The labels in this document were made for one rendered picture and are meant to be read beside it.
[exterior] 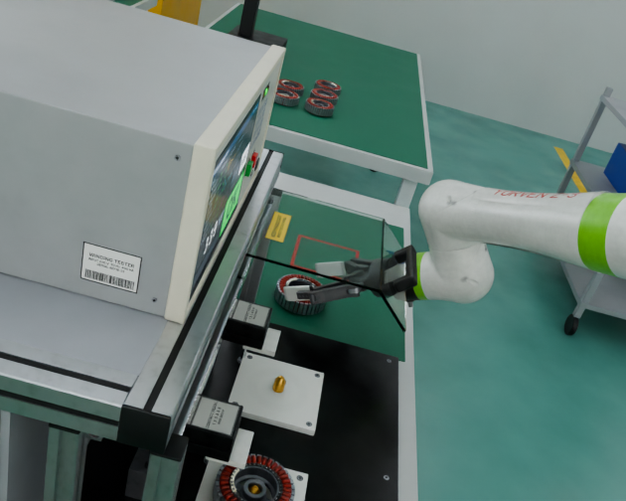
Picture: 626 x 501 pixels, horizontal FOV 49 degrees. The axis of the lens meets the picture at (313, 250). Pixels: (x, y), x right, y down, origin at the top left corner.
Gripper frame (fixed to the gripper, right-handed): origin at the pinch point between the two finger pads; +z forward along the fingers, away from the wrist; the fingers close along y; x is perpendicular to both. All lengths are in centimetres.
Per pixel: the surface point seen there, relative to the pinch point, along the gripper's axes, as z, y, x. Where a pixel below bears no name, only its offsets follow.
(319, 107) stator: 50, 111, 29
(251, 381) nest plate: -5.3, -31.7, -6.5
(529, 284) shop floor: 10, 216, -84
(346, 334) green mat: -8.1, -2.0, -11.3
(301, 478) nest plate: -20, -44, -16
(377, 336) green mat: -12.6, 2.6, -13.9
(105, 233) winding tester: -23, -69, 31
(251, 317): -10.8, -34.1, 6.4
